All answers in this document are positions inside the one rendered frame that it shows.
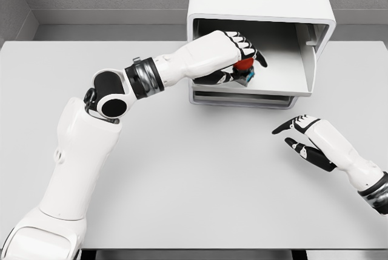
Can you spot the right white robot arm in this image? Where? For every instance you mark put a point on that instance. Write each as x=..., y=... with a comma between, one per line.
x=368, y=175

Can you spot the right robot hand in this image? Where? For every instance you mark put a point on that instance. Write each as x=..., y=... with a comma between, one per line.
x=315, y=138

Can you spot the white tabletop storage cabinet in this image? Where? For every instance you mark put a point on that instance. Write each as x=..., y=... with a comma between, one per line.
x=260, y=5

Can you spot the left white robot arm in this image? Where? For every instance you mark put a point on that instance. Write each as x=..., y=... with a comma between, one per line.
x=75, y=138

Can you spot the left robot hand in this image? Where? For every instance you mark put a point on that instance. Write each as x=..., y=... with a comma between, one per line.
x=212, y=52

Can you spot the red load switch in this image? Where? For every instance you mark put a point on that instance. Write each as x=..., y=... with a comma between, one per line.
x=244, y=70

